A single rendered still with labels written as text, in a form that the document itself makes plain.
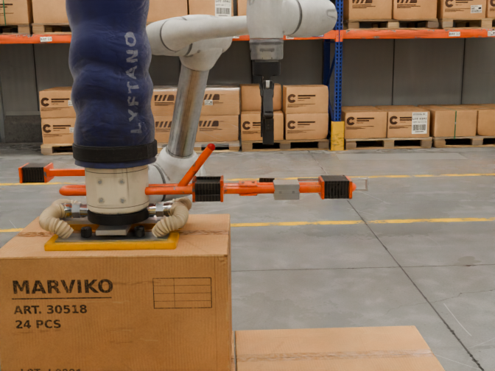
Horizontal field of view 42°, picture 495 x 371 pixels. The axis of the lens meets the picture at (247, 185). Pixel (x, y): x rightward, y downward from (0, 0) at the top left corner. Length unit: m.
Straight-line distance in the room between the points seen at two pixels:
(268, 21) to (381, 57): 8.75
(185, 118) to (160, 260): 0.86
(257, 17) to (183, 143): 0.87
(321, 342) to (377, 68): 8.55
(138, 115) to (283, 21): 0.45
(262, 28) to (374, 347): 1.02
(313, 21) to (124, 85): 0.53
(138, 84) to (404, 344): 1.13
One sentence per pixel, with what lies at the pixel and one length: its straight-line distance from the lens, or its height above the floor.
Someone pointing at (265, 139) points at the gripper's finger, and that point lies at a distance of 1.71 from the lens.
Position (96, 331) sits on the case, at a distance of 1.76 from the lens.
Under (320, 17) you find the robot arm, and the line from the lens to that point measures 1.82.
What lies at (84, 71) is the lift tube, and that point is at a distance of 1.71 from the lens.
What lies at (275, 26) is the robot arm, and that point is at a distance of 1.72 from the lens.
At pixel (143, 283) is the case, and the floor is 0.87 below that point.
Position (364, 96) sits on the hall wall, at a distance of 10.41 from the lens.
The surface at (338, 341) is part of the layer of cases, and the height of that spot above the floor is 0.54.
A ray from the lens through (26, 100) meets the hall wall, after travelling 10.61.
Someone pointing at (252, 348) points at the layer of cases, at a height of 0.54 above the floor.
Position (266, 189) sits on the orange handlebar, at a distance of 1.77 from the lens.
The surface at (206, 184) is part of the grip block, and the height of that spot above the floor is 1.09.
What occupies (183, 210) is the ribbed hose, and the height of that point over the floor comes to 1.03.
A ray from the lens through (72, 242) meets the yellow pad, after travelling 1.75.
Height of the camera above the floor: 1.47
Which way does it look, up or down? 12 degrees down
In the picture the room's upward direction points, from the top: 1 degrees counter-clockwise
